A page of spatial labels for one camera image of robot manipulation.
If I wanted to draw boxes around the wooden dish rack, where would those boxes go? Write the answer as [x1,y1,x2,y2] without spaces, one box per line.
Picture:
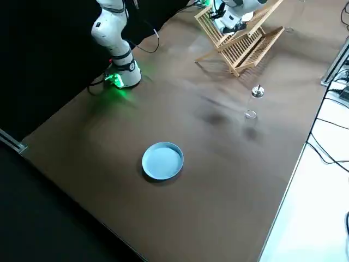
[194,0,286,78]

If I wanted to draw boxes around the clear bottle silver stopper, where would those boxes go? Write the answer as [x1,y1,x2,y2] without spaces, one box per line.
[244,84,265,120]

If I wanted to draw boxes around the black arm foot cable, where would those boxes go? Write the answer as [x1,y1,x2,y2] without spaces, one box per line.
[87,20,160,95]

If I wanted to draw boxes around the aluminium frame bar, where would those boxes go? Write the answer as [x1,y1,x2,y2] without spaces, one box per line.
[0,128,28,153]
[320,35,349,87]

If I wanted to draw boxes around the black desk cable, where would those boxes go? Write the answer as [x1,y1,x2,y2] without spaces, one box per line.
[306,81,349,172]

